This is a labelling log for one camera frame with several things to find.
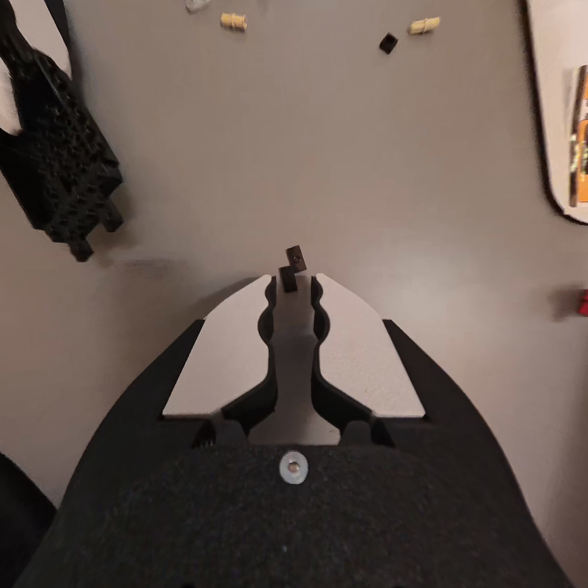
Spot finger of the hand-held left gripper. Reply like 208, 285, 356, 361
0, 57, 24, 138
16, 0, 76, 79

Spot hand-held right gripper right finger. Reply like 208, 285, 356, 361
311, 273, 425, 420

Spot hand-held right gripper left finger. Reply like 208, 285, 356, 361
162, 275, 278, 420

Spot black brick plate assembly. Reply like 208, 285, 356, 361
0, 28, 125, 262

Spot grey desk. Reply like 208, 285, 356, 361
0, 0, 588, 570

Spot pile of small brick pieces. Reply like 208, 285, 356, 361
186, 0, 249, 33

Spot person's dark trousers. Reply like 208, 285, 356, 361
0, 452, 58, 588

